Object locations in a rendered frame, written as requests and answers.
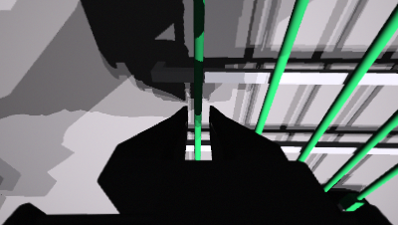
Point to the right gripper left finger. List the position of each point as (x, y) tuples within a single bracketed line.
[(158, 141)]

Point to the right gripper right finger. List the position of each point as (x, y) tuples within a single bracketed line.
[(238, 141)]

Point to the green plug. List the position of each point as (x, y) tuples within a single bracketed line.
[(349, 203)]

